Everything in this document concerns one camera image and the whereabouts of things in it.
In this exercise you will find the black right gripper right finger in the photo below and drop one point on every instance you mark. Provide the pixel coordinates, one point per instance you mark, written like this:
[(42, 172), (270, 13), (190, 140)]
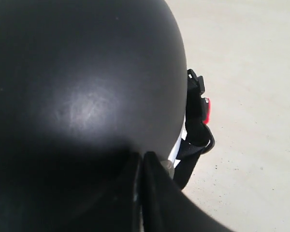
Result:
[(165, 207)]

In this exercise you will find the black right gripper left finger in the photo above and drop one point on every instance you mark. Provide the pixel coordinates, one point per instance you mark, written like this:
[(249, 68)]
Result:
[(91, 191)]

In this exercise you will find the black helmet with tinted visor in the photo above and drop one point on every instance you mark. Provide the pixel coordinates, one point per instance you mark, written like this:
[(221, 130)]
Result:
[(81, 75)]

